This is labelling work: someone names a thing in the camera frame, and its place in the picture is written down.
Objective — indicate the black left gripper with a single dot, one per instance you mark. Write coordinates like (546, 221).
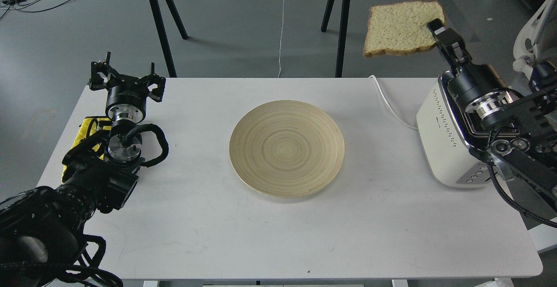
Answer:
(126, 89)

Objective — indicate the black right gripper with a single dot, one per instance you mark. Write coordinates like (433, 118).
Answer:
(469, 81)

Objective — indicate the slice of bread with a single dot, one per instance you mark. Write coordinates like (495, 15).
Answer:
(400, 29)

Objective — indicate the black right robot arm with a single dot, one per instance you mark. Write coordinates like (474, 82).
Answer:
(505, 130)

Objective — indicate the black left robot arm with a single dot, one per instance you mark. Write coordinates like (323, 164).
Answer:
(43, 229)

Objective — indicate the white chrome toaster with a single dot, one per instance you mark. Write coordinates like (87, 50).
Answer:
(446, 144)

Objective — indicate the yellow cloth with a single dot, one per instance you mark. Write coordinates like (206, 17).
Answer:
(89, 126)

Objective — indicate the white office chair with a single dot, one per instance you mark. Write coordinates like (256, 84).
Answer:
(534, 49)

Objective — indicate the round wooden plate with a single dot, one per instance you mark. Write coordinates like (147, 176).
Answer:
(287, 148)

